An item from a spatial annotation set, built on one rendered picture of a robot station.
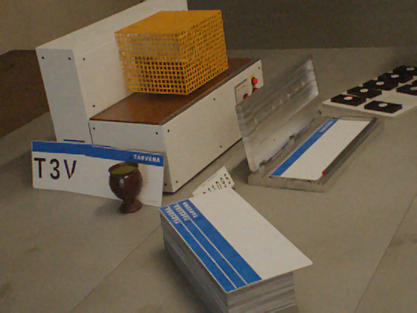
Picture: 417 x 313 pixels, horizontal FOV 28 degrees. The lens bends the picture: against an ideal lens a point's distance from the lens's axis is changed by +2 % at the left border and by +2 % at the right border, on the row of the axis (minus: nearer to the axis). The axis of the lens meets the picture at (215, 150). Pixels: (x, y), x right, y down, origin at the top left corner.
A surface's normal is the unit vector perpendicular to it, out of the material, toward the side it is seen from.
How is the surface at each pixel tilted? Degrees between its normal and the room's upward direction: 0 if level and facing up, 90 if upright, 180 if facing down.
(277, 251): 0
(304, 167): 0
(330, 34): 90
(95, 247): 0
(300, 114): 83
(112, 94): 90
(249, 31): 90
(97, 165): 69
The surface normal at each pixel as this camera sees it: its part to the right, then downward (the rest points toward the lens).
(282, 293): 0.36, 0.30
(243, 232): -0.13, -0.92
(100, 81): 0.86, 0.07
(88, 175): -0.55, 0.02
